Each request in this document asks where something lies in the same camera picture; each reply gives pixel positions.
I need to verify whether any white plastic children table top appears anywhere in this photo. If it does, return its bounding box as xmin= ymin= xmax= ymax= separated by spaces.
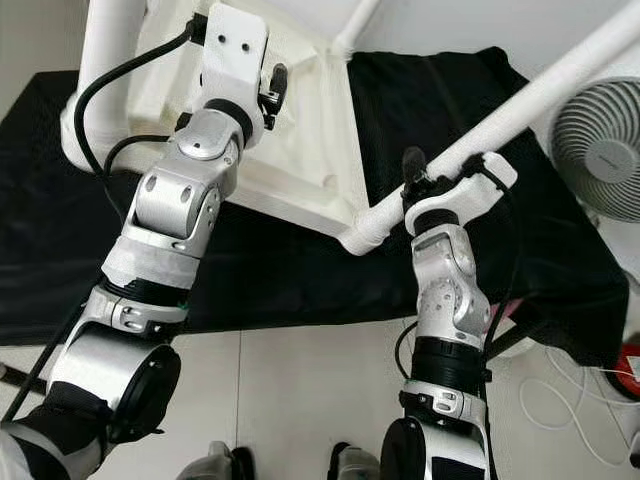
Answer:
xmin=135 ymin=0 xmax=371 ymax=241

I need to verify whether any pink plastic item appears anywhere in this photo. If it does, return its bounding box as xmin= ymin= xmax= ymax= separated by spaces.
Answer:
xmin=495 ymin=298 xmax=523 ymax=323

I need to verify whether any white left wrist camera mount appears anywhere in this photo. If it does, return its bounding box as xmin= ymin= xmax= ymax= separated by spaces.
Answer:
xmin=198 ymin=3 xmax=271 ymax=116

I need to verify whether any black table cloth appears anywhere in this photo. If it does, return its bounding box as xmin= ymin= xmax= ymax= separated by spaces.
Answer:
xmin=0 ymin=45 xmax=631 ymax=366

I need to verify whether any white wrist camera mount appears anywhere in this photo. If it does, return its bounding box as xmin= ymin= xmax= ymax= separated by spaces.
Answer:
xmin=198 ymin=3 xmax=271 ymax=116
xmin=405 ymin=150 xmax=519 ymax=236

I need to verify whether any white floor cable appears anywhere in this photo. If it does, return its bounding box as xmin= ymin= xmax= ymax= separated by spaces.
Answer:
xmin=520 ymin=345 xmax=640 ymax=471

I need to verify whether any black table frame leg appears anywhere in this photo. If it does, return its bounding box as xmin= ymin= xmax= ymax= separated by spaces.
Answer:
xmin=495 ymin=320 xmax=551 ymax=361
xmin=0 ymin=365 xmax=51 ymax=396

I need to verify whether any white round fan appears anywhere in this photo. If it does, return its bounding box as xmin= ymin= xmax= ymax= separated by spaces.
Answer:
xmin=548 ymin=75 xmax=640 ymax=226

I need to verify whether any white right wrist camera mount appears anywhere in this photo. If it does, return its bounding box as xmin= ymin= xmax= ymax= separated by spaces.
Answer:
xmin=405 ymin=150 xmax=519 ymax=236

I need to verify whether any red round device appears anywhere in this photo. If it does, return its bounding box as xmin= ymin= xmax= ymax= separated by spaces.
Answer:
xmin=618 ymin=342 xmax=640 ymax=401

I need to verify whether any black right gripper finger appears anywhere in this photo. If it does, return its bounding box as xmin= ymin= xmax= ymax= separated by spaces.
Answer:
xmin=400 ymin=146 xmax=429 ymax=191

